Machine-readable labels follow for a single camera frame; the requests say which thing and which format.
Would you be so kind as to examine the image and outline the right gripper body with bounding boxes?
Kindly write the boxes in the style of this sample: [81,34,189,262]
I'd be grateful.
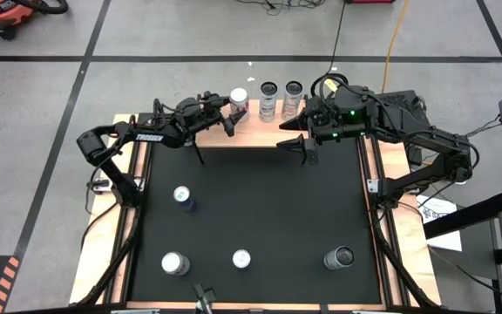
[303,96,357,146]

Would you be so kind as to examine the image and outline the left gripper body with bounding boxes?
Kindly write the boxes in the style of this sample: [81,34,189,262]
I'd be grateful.
[174,95,222,140]

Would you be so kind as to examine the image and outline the slim Celsius can orange print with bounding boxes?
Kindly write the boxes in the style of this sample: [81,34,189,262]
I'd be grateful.
[281,79,304,121]

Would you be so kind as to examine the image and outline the Diet Coke can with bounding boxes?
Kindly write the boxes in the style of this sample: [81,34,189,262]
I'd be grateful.
[228,86,250,123]

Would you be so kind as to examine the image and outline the slim Celsius can blue print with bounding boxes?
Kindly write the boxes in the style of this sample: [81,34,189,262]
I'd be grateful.
[258,81,279,123]

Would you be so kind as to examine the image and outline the blue Red Bull can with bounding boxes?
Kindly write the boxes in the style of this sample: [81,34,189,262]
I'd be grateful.
[173,185,198,213]

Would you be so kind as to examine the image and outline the grey can with dark top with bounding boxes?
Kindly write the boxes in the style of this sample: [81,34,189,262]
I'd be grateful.
[322,245,356,271]

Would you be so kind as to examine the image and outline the wooden shelf with black legs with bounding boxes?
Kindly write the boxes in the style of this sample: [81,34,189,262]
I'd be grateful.
[193,93,312,167]

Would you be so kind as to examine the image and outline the black table mat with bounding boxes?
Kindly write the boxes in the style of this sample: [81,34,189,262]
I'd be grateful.
[126,116,385,306]

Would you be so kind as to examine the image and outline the black computer case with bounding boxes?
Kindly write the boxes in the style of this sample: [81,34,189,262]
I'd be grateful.
[376,89,431,147]

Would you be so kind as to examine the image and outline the sugarfree Red Bull can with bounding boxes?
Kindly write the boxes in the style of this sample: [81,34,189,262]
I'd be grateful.
[232,249,253,270]

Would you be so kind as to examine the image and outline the white paper sheet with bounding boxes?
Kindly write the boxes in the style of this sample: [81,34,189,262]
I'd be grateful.
[415,195,464,253]

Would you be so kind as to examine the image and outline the white-topped silver can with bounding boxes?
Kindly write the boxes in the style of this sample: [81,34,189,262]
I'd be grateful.
[160,251,192,276]

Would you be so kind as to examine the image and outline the black metal bar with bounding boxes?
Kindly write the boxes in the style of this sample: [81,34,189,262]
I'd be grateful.
[423,189,502,240]

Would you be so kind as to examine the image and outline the black cable with coil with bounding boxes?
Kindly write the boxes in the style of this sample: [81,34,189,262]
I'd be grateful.
[310,0,349,99]

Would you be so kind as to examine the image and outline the yellow cable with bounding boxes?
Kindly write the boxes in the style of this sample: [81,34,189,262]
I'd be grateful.
[381,0,410,94]

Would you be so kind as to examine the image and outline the tangled black cables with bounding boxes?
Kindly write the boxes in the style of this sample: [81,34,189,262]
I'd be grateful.
[233,0,326,17]

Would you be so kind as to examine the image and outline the black cable sleeve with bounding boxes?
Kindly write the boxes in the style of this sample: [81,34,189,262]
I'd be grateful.
[370,226,442,309]
[76,204,146,306]

